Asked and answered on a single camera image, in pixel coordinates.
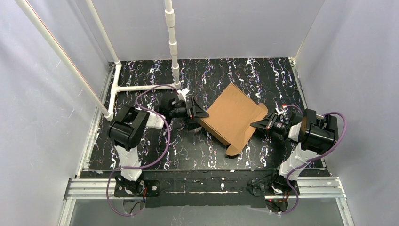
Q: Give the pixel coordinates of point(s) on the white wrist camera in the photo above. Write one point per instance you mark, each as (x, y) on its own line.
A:
(282, 109)
(182, 94)

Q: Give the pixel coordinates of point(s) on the aluminium rail base frame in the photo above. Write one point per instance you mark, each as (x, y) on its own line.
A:
(195, 183)

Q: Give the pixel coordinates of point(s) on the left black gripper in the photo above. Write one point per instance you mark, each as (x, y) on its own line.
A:
(190, 109)

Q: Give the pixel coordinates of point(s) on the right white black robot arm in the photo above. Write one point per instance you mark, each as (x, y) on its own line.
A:
(314, 134)

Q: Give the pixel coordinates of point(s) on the brown cardboard box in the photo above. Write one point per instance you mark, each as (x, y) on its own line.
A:
(230, 117)

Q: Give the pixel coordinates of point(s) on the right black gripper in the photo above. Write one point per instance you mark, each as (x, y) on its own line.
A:
(269, 124)

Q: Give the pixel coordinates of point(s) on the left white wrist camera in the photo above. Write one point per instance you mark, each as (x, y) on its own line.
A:
(182, 94)

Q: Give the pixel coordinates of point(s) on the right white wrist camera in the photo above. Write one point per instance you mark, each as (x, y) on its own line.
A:
(282, 109)

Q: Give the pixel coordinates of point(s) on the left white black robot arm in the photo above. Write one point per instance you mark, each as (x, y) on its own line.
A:
(127, 130)

